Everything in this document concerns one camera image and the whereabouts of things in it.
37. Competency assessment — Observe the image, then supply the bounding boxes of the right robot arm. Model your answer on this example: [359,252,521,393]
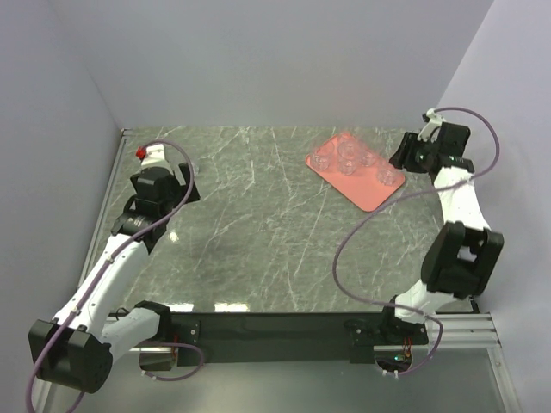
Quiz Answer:
[379,120,505,343]

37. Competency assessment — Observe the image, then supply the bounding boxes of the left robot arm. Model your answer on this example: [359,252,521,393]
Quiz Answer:
[28,163,201,394]

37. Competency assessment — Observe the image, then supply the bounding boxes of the pink plastic tray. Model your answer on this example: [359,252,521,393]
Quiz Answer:
[305,131,406,212]

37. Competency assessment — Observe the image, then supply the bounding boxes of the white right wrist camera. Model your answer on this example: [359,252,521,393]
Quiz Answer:
[417,108,444,143]

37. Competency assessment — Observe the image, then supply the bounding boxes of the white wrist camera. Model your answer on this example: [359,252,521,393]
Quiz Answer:
[417,108,444,143]
[135,144,172,170]

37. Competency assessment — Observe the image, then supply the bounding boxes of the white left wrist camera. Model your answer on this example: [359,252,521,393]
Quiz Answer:
[135,144,172,170]

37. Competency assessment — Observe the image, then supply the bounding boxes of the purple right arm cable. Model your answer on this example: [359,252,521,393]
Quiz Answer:
[333,106,501,377]

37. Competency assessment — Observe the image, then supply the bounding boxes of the aluminium rail frame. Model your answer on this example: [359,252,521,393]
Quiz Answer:
[29,128,130,413]

